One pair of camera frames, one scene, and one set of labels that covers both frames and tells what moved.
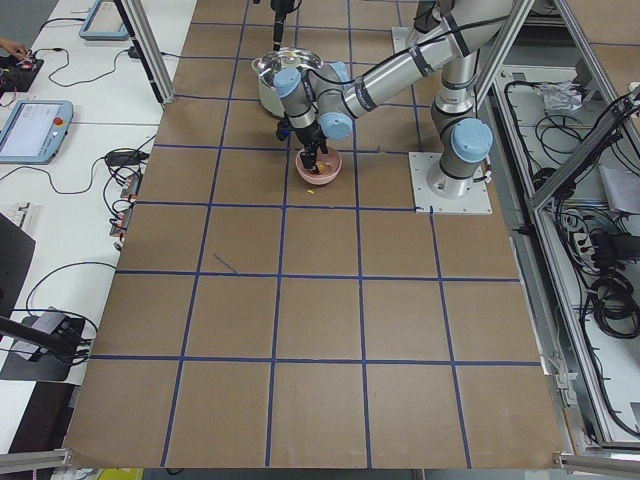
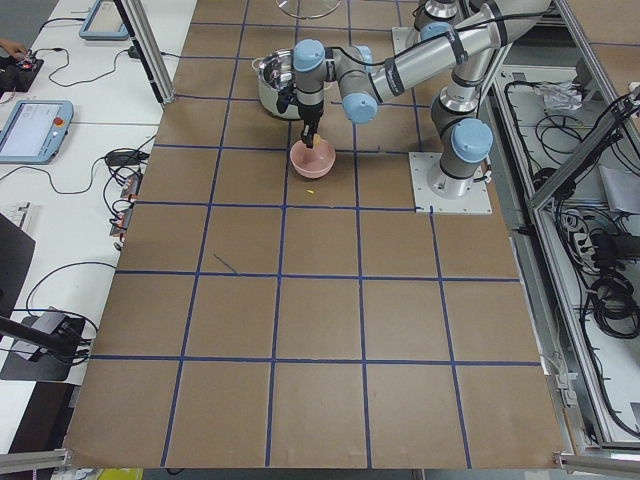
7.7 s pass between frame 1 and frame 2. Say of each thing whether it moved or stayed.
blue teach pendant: stayed
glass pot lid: moved
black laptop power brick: stayed
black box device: stayed
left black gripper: moved
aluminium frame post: stayed
